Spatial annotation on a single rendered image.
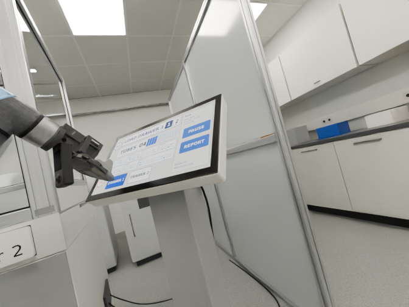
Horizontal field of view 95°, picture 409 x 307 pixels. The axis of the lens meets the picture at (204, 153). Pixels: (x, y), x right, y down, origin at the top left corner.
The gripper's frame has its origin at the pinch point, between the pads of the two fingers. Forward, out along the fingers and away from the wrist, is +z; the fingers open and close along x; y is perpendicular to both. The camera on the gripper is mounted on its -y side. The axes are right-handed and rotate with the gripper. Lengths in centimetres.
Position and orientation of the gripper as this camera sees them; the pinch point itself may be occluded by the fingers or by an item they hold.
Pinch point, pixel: (109, 179)
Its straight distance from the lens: 69.5
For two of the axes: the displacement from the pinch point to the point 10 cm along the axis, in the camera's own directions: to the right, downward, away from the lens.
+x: -8.7, 2.5, 4.3
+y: 0.8, -7.9, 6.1
